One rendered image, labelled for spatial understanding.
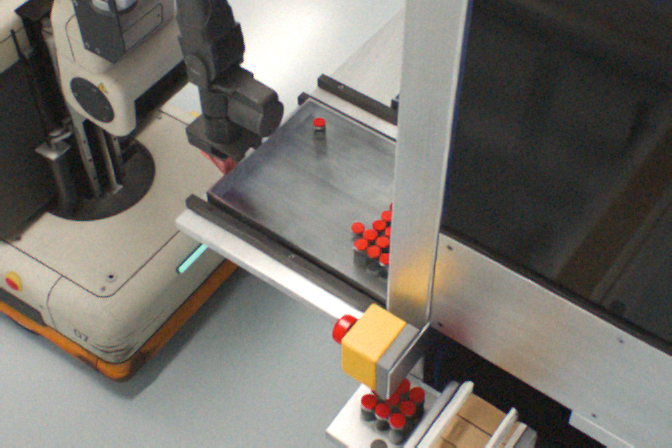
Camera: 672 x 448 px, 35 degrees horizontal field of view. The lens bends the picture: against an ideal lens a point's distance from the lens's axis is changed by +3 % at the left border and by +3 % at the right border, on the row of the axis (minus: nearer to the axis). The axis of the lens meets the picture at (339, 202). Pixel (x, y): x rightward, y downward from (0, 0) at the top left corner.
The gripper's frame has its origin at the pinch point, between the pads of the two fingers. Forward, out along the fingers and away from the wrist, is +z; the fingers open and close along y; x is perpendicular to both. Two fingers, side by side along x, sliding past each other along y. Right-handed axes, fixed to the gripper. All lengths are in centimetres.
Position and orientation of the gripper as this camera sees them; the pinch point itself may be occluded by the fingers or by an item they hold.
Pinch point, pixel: (229, 171)
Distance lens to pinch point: 163.7
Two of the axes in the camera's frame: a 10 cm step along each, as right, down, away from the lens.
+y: 8.1, 4.4, -3.8
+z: 0.0, 6.5, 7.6
